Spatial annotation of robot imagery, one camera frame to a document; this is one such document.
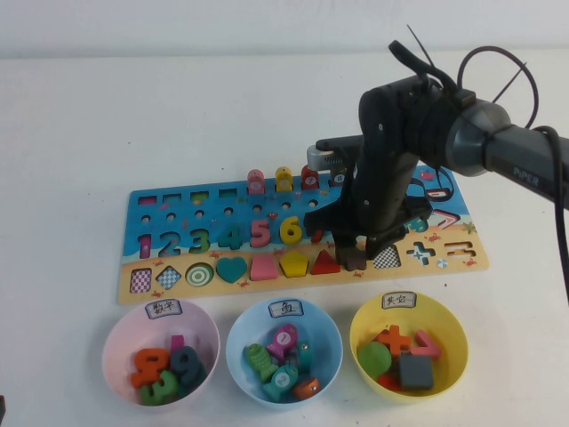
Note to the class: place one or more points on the teal fish with number two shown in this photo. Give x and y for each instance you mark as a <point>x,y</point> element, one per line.
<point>281,382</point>

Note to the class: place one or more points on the brown wooden fish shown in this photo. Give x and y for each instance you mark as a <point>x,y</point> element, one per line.
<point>338,179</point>

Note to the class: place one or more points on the red wooden shape piece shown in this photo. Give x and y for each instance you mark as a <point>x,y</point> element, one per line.
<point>387,382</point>

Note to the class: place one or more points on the orange wooden plus sign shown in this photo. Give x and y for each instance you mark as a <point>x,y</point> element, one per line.
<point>391,339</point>

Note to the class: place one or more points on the brown wooden star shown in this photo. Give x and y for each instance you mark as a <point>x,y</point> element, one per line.
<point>357,265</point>

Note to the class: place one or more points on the plain teal wooden fish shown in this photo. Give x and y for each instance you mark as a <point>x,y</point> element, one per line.
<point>305,356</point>

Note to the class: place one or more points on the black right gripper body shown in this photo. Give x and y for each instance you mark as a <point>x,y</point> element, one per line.
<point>378,200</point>

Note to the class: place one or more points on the pink wooden number five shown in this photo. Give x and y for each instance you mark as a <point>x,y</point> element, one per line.
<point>261,233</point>

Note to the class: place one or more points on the pink plastic bowl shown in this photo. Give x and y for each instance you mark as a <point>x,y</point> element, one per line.
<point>120,356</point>

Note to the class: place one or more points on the yellow wooden number six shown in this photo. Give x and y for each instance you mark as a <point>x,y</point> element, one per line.
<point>290,232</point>

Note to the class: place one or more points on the red wooden fish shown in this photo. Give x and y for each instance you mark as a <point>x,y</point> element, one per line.
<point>307,180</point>

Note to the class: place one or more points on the red wooden triangle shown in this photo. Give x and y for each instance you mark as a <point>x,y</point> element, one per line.
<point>324,265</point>

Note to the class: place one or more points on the light blue plastic bowl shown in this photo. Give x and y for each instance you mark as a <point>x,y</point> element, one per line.
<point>320,329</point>

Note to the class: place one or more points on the pink wooden greater-than sign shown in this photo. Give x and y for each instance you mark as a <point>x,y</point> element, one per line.
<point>426,347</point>

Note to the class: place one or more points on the green striped wooden fish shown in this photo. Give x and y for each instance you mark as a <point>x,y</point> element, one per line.
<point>260,362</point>

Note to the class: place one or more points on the paper label on blue bowl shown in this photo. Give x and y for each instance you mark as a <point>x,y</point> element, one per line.
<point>286,308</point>

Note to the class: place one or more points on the paper label on yellow bowl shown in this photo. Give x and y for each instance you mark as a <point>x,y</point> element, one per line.
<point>399,300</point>

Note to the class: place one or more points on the orange wooden fish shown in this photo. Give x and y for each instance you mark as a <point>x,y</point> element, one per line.
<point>306,388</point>

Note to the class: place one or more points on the dark teal number nine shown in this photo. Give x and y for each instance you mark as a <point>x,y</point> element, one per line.
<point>189,367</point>

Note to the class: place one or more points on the yellow wooden pentagon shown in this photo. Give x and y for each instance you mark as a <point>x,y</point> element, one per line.
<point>293,265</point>

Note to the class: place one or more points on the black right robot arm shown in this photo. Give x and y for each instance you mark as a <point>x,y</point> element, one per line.
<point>511,147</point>

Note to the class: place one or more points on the colourful wooden puzzle board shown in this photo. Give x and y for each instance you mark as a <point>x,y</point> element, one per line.
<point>213,202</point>

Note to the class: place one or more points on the yellow plastic bowl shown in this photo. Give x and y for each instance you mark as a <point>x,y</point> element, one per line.
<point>449,338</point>

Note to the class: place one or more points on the yellow wooden fish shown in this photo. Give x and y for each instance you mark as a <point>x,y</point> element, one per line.
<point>284,180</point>

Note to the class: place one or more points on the magenta wooden number one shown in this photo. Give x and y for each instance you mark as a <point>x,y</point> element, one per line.
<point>177,343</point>

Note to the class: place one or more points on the pink wooden trapezoid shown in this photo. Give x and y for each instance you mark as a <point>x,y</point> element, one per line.
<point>264,270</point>

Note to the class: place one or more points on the pink wooden fish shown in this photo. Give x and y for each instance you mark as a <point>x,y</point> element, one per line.
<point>256,183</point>

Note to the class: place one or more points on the green wooden circle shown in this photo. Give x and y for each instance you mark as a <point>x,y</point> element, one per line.
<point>374,360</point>

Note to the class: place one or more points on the teal wooden number four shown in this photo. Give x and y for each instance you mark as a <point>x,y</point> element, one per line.
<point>230,238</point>

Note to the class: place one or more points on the paper label on pink bowl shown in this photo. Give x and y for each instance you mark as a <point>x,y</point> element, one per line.
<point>164,309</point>

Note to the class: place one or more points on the teal wooden heart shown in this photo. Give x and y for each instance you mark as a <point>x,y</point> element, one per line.
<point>231,269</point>

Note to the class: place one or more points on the magenta wooden fish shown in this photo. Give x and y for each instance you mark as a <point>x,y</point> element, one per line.
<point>282,340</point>

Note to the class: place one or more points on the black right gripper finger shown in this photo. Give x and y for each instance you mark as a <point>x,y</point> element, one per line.
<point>378,244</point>
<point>344,249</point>

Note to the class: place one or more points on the green wooden number three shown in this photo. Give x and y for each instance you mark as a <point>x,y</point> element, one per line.
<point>157,391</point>

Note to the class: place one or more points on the orange wooden number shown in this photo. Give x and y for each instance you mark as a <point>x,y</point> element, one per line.
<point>149,364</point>

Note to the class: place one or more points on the red wooden number seven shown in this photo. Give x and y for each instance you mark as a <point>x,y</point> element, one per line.
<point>316,236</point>

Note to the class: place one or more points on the grey wooden square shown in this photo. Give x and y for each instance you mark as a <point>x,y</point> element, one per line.
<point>415,373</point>

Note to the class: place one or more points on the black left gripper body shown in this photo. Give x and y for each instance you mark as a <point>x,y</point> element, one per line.
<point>2,405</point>

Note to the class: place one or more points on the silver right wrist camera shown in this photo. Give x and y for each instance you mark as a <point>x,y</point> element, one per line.
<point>322,158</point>

